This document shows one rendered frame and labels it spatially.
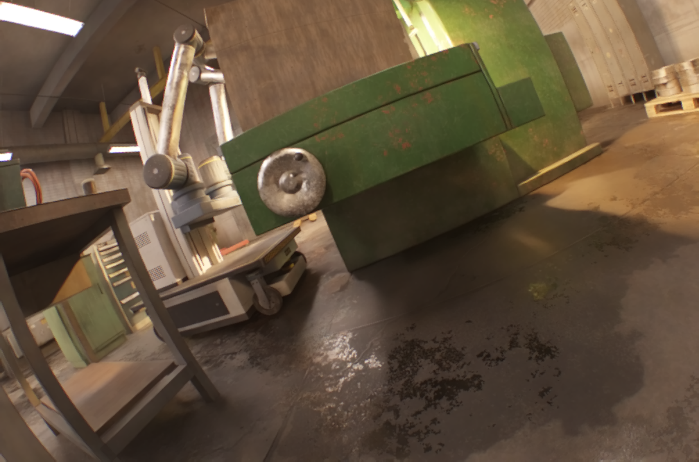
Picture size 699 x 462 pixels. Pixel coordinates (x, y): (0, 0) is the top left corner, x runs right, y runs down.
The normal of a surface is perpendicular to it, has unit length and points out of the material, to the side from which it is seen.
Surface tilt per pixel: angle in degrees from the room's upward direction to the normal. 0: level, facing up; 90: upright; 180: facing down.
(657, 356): 0
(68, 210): 90
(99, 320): 90
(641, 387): 0
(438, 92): 90
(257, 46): 104
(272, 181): 98
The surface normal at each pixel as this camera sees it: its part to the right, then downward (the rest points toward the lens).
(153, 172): 0.14, 0.02
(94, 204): 0.91, -0.36
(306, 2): 0.36, 0.18
